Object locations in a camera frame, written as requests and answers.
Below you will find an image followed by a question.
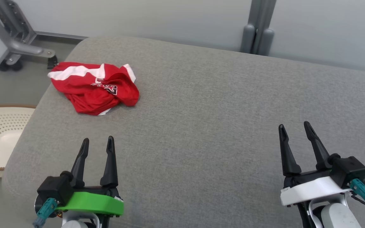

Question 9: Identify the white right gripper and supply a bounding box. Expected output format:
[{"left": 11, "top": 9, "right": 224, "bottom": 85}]
[{"left": 278, "top": 121, "right": 351, "bottom": 206}]

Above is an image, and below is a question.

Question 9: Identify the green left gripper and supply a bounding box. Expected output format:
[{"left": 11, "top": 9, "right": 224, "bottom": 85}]
[{"left": 56, "top": 136, "right": 124, "bottom": 217}]

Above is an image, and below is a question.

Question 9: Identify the red jersey with logo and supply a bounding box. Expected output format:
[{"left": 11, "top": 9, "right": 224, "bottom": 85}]
[{"left": 48, "top": 62, "right": 140, "bottom": 116}]

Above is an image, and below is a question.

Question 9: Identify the cream perforated laundry basket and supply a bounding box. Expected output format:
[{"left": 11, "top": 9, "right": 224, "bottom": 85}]
[{"left": 0, "top": 104, "right": 36, "bottom": 178}]

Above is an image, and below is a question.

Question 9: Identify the grey metal wheeled stand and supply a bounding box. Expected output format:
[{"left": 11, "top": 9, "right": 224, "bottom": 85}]
[{"left": 0, "top": 0, "right": 58, "bottom": 72}]

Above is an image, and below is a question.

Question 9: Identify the black cable teal plug left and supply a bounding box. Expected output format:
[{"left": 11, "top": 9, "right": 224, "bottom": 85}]
[{"left": 32, "top": 198, "right": 58, "bottom": 228}]

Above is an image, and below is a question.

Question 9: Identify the grey wall partition post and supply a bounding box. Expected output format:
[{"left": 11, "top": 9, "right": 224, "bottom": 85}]
[{"left": 240, "top": 0, "right": 277, "bottom": 56}]

